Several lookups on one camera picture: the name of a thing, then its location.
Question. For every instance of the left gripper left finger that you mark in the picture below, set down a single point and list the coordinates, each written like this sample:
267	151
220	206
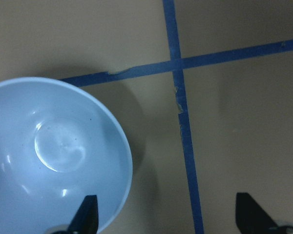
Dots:
86	219

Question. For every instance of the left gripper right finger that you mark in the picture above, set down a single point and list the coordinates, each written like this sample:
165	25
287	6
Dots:
251	218

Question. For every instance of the blue bowl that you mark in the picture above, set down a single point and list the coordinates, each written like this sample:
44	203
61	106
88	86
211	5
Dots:
58	144

